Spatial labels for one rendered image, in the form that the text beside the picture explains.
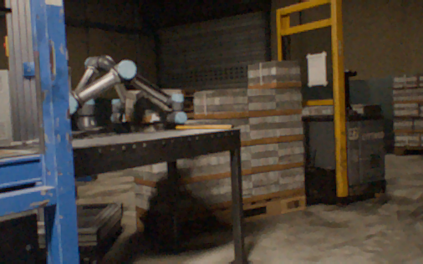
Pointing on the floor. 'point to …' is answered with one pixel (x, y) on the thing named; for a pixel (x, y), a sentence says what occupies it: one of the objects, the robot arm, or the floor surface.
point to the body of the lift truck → (323, 134)
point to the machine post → (54, 129)
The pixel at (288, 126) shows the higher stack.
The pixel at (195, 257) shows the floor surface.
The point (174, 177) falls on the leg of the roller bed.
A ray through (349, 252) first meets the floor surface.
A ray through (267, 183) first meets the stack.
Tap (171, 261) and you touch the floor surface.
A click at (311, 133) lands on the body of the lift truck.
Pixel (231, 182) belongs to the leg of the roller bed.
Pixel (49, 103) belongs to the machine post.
